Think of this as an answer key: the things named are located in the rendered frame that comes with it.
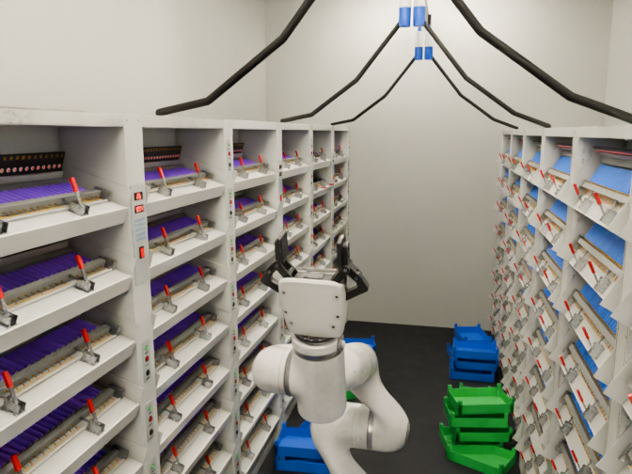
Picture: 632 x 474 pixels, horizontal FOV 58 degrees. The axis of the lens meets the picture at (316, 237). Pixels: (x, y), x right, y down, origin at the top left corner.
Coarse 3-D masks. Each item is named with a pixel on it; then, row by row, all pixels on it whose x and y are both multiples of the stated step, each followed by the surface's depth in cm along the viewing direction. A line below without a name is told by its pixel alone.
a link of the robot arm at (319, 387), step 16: (288, 368) 93; (304, 368) 90; (320, 368) 89; (336, 368) 90; (288, 384) 92; (304, 384) 91; (320, 384) 90; (336, 384) 92; (304, 400) 93; (320, 400) 92; (336, 400) 93; (304, 416) 95; (320, 416) 93; (336, 416) 94
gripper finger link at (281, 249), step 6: (282, 234) 86; (276, 240) 84; (282, 240) 85; (276, 246) 86; (282, 246) 85; (276, 252) 86; (282, 252) 85; (288, 252) 88; (276, 258) 87; (282, 258) 86; (270, 264) 89; (270, 270) 88
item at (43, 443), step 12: (108, 396) 162; (84, 408) 152; (96, 408) 157; (72, 420) 146; (60, 432) 142; (36, 444) 135; (48, 444) 138; (24, 456) 130; (36, 456) 133; (12, 468) 126
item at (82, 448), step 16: (96, 384) 168; (112, 384) 167; (128, 384) 165; (112, 400) 163; (128, 400) 166; (112, 416) 157; (128, 416) 161; (112, 432) 153; (64, 448) 140; (80, 448) 142; (96, 448) 147; (48, 464) 133; (64, 464) 135; (80, 464) 141
